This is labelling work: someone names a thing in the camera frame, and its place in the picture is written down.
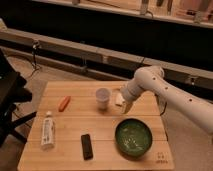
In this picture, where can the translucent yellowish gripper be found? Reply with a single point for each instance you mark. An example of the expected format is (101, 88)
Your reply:
(126, 107)

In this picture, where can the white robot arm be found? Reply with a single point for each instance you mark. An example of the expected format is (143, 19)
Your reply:
(151, 79)

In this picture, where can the green ceramic bowl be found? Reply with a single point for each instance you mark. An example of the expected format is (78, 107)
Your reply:
(133, 137)

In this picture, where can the black remote control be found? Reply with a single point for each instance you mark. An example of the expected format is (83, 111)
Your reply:
(87, 147)

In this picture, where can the orange carrot toy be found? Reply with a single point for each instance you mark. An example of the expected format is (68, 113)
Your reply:
(64, 103)

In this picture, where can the white tube bottle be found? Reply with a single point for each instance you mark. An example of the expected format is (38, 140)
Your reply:
(47, 136)

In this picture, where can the black chair frame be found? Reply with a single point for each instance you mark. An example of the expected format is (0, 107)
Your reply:
(12, 90)

